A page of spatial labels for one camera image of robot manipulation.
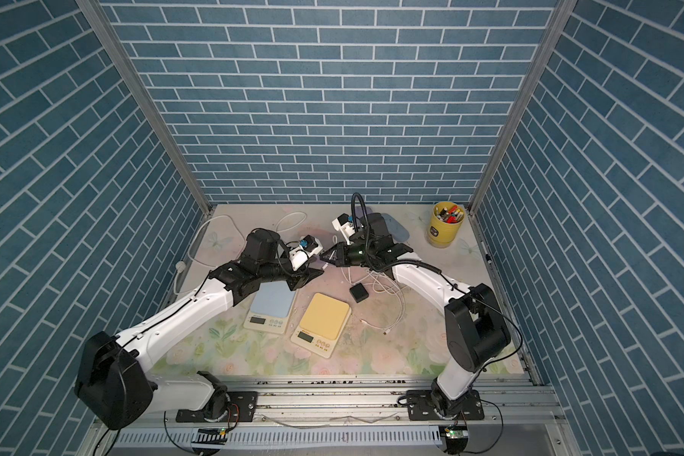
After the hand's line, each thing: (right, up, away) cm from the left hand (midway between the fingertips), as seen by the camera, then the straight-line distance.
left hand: (324, 265), depth 78 cm
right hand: (0, +2, +1) cm, 2 cm away
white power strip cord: (-56, -3, +26) cm, 62 cm away
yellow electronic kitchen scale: (-2, -19, +9) cm, 21 cm away
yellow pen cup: (+42, +14, +24) cm, 50 cm away
